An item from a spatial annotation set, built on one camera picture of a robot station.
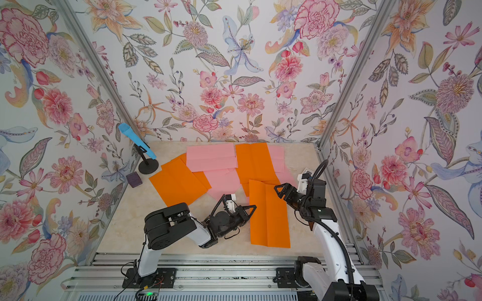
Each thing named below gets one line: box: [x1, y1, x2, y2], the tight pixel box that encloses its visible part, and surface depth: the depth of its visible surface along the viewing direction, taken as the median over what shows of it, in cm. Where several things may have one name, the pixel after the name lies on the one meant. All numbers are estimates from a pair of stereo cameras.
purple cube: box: [125, 171, 143, 189], surface depth 102 cm
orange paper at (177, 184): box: [148, 153, 213, 207], surface depth 106 cm
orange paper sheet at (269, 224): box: [248, 179, 291, 249], surface depth 88 cm
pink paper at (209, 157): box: [185, 142, 238, 173], surface depth 117 cm
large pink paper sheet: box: [203, 144, 298, 199], surface depth 108 cm
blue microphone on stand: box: [118, 122, 159, 175], surface depth 102 cm
